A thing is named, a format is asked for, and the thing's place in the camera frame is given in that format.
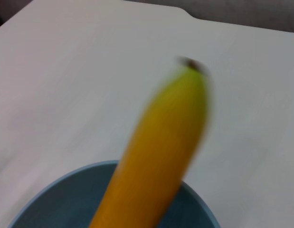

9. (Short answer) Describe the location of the yellow banana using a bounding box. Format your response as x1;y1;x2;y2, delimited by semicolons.
88;57;213;228

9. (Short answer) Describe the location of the blue plastic bowl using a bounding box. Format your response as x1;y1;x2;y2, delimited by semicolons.
6;160;221;228

